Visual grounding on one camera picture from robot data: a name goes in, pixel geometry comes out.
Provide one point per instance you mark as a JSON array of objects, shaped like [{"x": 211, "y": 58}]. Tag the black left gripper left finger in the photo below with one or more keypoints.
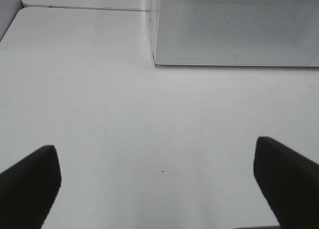
[{"x": 29, "y": 188}]

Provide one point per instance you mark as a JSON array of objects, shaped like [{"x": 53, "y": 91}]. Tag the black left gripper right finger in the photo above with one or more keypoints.
[{"x": 289, "y": 182}]

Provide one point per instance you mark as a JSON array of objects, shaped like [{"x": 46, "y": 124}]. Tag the white microwave oven body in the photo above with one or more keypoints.
[{"x": 236, "y": 27}]

